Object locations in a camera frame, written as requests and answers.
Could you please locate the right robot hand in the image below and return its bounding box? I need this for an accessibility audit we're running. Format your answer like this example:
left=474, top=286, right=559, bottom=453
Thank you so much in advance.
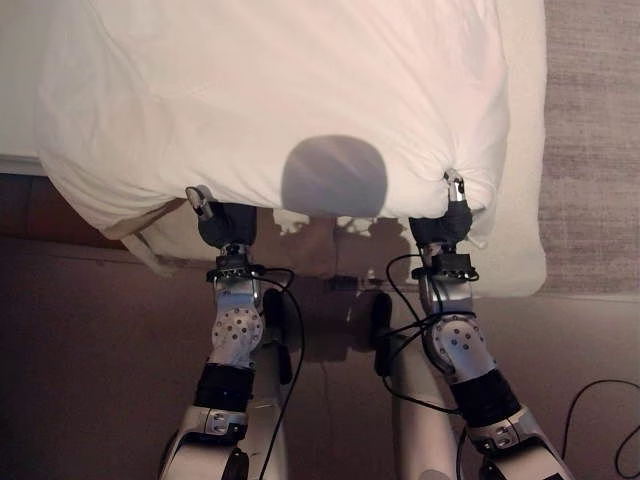
left=408, top=168, right=474, bottom=247

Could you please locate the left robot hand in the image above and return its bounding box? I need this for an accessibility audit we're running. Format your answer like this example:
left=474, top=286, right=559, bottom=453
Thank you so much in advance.
left=184, top=184, right=259, bottom=249

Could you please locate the white duvet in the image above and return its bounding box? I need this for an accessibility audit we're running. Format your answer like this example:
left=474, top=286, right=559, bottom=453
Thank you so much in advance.
left=33, top=0, right=512, bottom=279

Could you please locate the bed with white sheet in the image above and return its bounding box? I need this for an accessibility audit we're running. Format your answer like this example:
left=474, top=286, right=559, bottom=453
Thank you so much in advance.
left=0, top=0, right=548, bottom=301

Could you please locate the right silver robot leg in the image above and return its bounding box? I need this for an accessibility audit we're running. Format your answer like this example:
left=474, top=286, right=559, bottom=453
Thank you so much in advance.
left=368, top=291, right=464, bottom=480

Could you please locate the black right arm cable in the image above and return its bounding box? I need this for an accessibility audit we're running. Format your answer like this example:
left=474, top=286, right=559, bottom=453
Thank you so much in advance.
left=374, top=253, right=477, bottom=416

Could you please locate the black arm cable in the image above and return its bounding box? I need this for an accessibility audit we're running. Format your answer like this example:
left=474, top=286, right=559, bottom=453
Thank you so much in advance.
left=247, top=267, right=307, bottom=480
left=374, top=253, right=477, bottom=416

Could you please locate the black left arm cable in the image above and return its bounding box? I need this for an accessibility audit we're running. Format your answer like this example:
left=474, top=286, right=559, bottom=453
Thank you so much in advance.
left=247, top=267, right=307, bottom=480

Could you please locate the dark wooden bed frame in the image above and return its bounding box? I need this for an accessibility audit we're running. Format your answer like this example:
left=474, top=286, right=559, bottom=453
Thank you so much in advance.
left=0, top=171, right=129, bottom=252

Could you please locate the black cable on floor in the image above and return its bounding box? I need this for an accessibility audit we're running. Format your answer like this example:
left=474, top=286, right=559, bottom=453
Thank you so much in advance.
left=561, top=379, right=640, bottom=479

